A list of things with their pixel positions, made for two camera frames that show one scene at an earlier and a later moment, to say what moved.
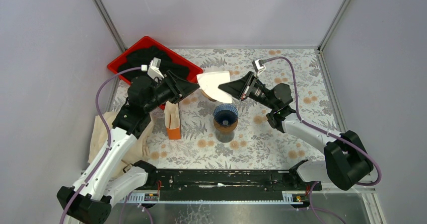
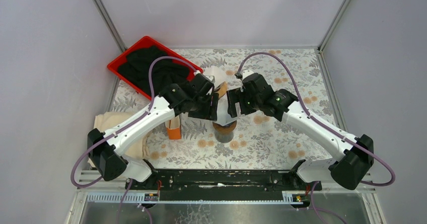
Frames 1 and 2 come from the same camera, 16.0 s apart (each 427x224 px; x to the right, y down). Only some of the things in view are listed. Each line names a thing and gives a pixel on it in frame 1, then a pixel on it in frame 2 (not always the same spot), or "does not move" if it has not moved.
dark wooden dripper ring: x=223 y=128 does not move
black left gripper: x=173 y=87 → x=205 y=107
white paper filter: x=209 y=83 → x=224 y=117
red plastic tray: x=194 y=70 does not move
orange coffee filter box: x=172 y=120 does not move
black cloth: x=142 y=58 does not move
